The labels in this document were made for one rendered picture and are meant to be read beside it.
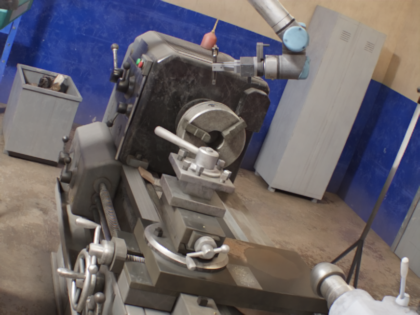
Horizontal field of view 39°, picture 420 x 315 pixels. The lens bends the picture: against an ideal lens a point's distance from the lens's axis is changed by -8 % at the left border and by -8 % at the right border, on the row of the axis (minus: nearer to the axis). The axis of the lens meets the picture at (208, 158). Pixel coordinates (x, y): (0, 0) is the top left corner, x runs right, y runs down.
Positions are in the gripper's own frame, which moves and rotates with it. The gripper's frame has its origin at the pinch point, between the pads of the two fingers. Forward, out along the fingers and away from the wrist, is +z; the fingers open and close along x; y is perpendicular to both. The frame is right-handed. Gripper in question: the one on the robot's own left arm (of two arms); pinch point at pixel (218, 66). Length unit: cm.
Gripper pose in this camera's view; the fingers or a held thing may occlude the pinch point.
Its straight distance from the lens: 237.9
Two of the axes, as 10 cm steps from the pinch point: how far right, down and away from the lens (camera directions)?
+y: 0.1, 9.3, 3.6
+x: 0.6, -3.6, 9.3
